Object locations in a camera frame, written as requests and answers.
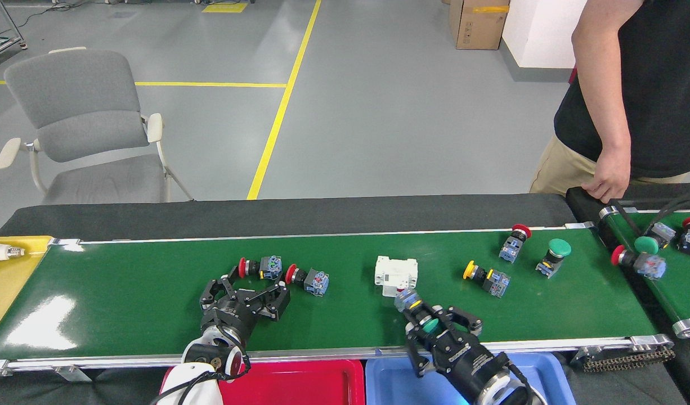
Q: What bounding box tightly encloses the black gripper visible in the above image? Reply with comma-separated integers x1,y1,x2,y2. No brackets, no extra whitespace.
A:
200,265,292,347
404,305,506,394

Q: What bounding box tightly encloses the blue plastic tray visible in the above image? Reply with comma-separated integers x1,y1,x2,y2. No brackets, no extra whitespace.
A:
366,352,577,405

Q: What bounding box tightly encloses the red plastic tray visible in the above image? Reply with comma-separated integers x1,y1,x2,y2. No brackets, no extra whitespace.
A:
160,359,366,405

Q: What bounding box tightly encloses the long green conveyor belt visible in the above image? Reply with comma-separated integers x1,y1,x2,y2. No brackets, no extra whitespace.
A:
0,225,676,379

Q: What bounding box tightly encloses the person's right hand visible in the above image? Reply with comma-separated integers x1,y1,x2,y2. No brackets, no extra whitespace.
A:
581,147,633,204

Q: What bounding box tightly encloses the white circuit breaker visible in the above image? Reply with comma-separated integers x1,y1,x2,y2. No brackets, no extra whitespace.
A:
375,256,419,298

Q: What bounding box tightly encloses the long black table cover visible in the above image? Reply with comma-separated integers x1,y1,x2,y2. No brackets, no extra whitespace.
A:
0,194,576,244

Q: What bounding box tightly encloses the black table cover under feeder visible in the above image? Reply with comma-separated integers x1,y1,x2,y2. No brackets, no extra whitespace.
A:
566,183,690,405

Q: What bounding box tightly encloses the yellow plastic bin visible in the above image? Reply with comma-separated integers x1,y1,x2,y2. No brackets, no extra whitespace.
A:
0,235,52,341

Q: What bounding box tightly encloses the grey office chair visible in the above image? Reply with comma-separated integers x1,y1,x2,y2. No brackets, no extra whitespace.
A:
0,47,195,204

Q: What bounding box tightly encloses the cardboard box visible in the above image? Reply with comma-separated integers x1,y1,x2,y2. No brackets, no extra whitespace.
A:
449,0,510,51

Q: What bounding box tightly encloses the person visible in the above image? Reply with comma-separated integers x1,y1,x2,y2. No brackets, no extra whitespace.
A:
530,0,690,204

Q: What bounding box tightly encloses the yellow mushroom push button switch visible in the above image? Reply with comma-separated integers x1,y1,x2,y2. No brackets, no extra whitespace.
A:
463,260,511,298

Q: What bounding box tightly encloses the conveyor drive chain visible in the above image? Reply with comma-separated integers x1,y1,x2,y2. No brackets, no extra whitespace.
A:
573,344,676,374

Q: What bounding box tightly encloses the green conveyor belt with cables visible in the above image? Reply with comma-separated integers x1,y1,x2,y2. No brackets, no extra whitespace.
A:
598,205,690,340

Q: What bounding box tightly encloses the black cable bundle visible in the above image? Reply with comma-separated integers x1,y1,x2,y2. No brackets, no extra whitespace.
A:
610,188,690,237

